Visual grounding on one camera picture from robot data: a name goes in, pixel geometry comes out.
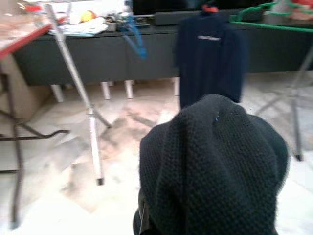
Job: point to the blue plastic hanger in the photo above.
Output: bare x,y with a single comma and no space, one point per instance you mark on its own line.
141,51

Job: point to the black t-shirt with green logo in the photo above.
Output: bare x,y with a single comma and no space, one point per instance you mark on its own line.
210,171

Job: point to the green plastic hanger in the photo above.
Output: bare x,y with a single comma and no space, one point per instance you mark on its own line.
269,26

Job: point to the silver metal clothes rack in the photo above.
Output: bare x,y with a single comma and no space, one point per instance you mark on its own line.
95,147

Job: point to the navy printed t-shirt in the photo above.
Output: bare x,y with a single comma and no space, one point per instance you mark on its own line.
210,63

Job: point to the black television console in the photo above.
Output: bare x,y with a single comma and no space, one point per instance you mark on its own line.
97,58

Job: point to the black flat television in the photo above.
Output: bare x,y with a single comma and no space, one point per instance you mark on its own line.
166,6

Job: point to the white paper stack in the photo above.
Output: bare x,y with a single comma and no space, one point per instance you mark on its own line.
83,28

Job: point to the orange round plush toy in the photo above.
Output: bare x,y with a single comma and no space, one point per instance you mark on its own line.
88,16

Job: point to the marble folding table red edge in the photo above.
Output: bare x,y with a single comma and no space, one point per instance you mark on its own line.
17,34

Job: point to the red-lidded jar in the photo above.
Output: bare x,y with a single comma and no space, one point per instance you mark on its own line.
34,8

